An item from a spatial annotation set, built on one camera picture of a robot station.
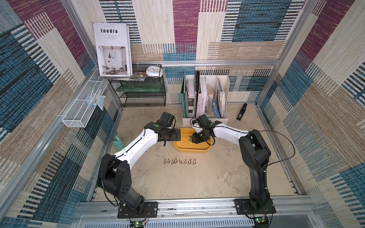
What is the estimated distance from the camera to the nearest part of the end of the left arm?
615 millimetres

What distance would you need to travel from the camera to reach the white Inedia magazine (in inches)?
29.9

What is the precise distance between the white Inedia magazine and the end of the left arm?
1.16 feet
